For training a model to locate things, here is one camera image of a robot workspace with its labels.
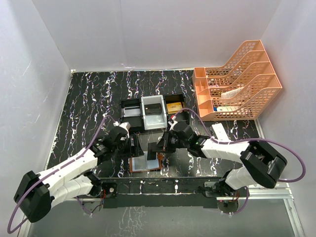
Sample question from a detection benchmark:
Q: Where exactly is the brown leather card holder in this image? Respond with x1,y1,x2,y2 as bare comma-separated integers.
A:
129,151,162,173

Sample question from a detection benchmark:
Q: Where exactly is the white plastic bin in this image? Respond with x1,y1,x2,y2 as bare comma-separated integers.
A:
141,95,167,130

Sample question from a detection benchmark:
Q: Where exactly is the black plastic bin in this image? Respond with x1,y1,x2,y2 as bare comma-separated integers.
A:
120,98,145,133

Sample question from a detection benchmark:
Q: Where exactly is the white phone box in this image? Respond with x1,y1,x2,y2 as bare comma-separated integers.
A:
212,123,230,142

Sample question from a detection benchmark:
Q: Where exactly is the orange mesh file organizer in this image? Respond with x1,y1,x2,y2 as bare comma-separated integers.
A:
193,40,282,121

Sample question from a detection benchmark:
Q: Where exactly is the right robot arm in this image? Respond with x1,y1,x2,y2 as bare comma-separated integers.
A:
148,121,287,196

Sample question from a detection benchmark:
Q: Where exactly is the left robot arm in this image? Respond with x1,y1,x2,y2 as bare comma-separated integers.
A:
14,122,137,223

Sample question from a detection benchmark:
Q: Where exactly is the gold credit card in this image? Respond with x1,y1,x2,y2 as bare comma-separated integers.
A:
166,102,183,114

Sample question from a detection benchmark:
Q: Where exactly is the silver credit card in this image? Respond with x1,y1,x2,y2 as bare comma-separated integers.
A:
123,106,141,118

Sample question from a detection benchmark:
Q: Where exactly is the black credit card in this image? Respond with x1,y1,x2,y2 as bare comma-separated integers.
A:
144,103,162,115

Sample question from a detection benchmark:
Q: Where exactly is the white blue item in organizer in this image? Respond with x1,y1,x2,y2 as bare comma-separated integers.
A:
214,106,239,112

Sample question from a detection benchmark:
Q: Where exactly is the white paper in organizer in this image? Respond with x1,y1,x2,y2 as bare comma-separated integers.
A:
221,86,244,99

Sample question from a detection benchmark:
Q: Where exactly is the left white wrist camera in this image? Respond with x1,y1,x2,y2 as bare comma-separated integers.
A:
113,121,130,133

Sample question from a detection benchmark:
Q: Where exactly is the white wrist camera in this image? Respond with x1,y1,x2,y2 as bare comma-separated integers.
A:
168,115,178,130
113,121,130,133

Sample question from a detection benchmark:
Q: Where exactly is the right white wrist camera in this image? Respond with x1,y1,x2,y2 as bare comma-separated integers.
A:
168,115,178,130

